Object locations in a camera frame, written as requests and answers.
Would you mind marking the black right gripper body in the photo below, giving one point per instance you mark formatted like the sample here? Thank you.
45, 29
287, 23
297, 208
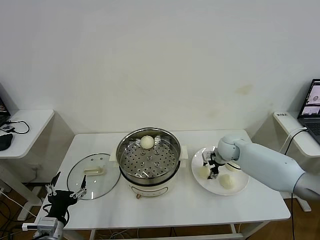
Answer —
215, 162

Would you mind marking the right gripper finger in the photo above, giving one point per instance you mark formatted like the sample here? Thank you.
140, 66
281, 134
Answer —
214, 173
206, 163

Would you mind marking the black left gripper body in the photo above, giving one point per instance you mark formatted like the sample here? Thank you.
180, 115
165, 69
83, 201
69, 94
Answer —
60, 200

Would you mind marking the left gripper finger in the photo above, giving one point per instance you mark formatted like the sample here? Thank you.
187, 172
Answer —
83, 182
56, 178

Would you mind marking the white steamed baozi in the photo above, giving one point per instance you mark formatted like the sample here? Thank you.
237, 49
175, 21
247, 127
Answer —
232, 167
203, 172
227, 180
146, 141

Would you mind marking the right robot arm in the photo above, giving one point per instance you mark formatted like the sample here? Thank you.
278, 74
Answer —
262, 162

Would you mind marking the stainless steel steamer basket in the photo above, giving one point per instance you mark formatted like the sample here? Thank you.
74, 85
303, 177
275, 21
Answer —
150, 167

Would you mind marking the white round plate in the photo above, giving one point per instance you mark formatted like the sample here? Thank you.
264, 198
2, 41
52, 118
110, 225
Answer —
212, 187

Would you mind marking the white electric cooker base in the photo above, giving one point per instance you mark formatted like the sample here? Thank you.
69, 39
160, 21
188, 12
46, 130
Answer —
150, 190

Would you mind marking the black computer mouse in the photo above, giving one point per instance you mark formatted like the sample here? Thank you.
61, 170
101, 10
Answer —
5, 141

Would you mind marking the small grey usb adapter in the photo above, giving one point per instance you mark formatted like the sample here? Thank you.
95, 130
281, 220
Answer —
7, 128

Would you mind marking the small printed desk label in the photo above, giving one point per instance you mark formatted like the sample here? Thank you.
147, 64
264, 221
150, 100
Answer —
282, 115

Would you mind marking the white side desk with label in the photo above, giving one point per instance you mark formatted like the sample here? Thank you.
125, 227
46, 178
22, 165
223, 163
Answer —
287, 123

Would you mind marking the black open laptop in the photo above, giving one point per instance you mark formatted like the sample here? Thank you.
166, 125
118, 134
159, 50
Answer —
3, 110

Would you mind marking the grey open laptop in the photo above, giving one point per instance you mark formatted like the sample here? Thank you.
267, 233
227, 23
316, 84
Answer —
313, 95

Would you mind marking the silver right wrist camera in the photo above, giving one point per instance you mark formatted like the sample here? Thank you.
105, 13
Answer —
207, 157

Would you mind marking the white wall socket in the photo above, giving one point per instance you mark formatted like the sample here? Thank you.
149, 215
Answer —
37, 167

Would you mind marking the white metal table frame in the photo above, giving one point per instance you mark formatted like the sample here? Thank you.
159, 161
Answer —
200, 236

